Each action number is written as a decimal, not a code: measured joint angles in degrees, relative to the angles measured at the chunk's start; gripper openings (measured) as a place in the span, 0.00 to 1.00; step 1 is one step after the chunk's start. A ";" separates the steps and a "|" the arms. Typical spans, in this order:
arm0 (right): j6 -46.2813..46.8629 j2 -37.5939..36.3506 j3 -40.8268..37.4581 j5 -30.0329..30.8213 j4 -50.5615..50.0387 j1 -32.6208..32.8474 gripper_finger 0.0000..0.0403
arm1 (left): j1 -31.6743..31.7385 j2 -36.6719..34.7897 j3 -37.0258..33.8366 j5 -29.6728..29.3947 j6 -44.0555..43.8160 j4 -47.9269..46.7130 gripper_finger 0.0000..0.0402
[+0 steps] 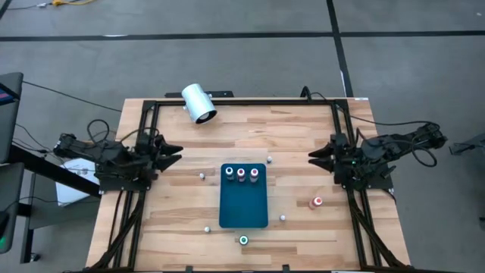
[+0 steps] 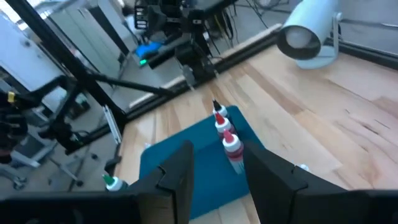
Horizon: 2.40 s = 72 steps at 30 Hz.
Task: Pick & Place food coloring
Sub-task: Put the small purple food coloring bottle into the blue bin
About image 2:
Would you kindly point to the grey wheeled stand base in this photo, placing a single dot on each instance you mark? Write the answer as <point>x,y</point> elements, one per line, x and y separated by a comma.
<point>66,174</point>

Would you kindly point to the white cylindrical lamp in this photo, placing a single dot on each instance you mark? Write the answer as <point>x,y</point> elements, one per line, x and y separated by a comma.
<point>308,21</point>

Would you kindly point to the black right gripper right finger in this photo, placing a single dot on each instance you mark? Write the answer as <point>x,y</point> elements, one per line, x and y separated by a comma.
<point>280,193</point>

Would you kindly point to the black aluminium frame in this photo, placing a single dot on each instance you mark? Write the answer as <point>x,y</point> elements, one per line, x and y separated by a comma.
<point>77,67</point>

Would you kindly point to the pale grey panel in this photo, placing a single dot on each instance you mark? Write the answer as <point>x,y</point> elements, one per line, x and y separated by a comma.
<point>25,53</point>

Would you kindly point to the pink cap food coloring bottle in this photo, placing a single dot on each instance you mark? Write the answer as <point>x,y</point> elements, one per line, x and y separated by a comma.
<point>234,149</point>

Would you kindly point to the black equipment with yellow tag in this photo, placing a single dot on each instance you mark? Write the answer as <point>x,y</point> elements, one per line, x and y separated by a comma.
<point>11,127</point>

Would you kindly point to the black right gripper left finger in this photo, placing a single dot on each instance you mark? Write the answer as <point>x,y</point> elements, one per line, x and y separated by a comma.
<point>164,193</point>

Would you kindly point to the green cap food coloring bottle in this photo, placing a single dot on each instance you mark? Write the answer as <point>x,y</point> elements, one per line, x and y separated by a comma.
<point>114,184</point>

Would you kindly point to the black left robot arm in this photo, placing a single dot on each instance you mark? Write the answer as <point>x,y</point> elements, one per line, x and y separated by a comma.
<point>168,15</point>

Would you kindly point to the grey metal cabinet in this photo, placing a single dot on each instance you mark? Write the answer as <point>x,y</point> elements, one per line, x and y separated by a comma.
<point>90,34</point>

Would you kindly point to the blue plastic bin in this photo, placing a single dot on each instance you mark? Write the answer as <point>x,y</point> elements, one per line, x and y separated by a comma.
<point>205,174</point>

